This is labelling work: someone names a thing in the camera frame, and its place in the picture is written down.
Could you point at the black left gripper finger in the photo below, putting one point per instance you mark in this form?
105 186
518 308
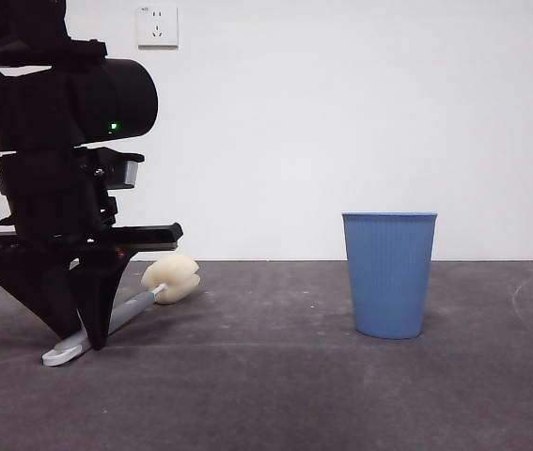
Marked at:
26 286
99 300

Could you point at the blue ribbed plastic cup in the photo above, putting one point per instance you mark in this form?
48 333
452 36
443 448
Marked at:
388 282

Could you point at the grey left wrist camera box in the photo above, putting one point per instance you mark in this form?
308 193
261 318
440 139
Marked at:
130 174

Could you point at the white wall socket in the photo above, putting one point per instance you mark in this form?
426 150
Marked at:
158 28

